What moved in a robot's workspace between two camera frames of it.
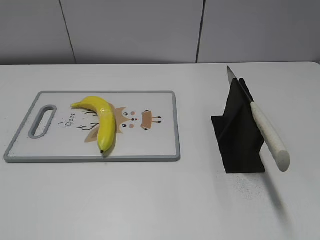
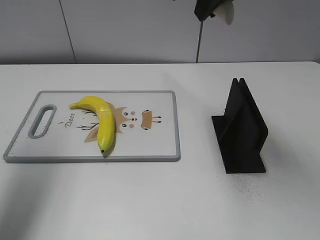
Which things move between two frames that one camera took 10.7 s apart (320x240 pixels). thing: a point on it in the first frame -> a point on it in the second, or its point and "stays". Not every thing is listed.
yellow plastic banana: [107, 122] stays
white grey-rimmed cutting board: [146, 129] stays
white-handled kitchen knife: [280, 156] -> [225, 11]
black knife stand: [237, 133] stays
